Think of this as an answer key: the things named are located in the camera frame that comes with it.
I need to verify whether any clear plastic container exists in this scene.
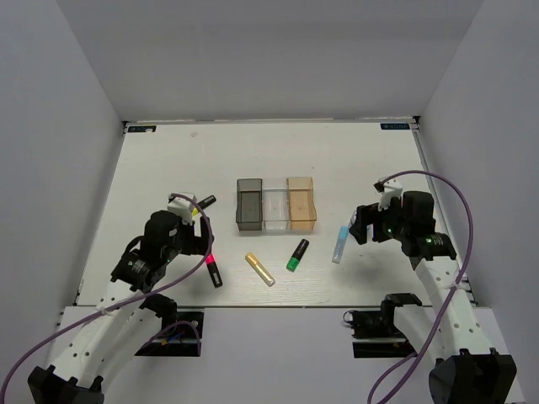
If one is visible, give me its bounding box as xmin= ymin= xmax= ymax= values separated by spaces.
xmin=262 ymin=177 xmax=289 ymax=233

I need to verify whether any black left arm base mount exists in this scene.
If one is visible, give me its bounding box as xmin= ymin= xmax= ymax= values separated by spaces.
xmin=136 ymin=311 xmax=205 ymax=358

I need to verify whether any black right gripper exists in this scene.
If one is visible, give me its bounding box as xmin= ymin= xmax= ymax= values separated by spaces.
xmin=349 ymin=194 xmax=410 ymax=244

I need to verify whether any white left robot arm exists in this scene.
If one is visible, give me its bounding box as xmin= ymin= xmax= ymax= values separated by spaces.
xmin=28 ymin=210 xmax=214 ymax=403

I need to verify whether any green cap black highlighter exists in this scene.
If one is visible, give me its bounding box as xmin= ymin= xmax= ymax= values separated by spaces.
xmin=286 ymin=239 xmax=309 ymax=272

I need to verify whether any blue corner label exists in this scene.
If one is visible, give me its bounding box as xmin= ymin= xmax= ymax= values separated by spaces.
xmin=127 ymin=125 xmax=157 ymax=133
xmin=380 ymin=122 xmax=410 ymax=130

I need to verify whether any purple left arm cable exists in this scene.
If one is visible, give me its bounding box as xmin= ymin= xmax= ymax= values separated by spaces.
xmin=7 ymin=193 xmax=214 ymax=391

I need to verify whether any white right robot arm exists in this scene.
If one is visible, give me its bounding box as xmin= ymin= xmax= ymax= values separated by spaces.
xmin=343 ymin=191 xmax=517 ymax=403

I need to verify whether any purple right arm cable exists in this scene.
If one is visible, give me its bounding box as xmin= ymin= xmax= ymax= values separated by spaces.
xmin=367 ymin=169 xmax=472 ymax=404

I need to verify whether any orange translucent plastic container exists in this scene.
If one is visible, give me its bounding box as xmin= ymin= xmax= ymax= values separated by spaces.
xmin=286 ymin=177 xmax=317 ymax=231

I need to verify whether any right blue corner label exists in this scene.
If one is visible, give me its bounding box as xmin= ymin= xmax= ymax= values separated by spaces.
xmin=380 ymin=122 xmax=410 ymax=130

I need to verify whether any pink cap black highlighter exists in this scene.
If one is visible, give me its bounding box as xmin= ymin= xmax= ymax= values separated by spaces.
xmin=205 ymin=253 xmax=223 ymax=289

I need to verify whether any dark grey plastic container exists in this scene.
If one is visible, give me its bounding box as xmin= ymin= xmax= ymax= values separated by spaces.
xmin=236 ymin=178 xmax=264 ymax=231

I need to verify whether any yellow translucent glue stick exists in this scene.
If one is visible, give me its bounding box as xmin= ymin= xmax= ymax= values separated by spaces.
xmin=245 ymin=252 xmax=275 ymax=287

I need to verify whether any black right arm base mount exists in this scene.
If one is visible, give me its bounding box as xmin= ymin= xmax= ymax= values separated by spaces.
xmin=343 ymin=293 xmax=432 ymax=359

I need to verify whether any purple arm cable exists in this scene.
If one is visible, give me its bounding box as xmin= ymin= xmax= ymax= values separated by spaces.
xmin=367 ymin=169 xmax=472 ymax=404
xmin=7 ymin=193 xmax=214 ymax=391

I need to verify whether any left blue corner label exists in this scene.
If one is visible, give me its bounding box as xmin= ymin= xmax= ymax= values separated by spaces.
xmin=127 ymin=125 xmax=157 ymax=133

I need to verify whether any yellow cap black highlighter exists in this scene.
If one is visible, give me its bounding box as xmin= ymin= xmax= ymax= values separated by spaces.
xmin=191 ymin=194 xmax=216 ymax=217

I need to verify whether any blue translucent glue stick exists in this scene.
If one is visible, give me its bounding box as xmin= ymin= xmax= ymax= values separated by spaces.
xmin=332 ymin=226 xmax=349 ymax=263

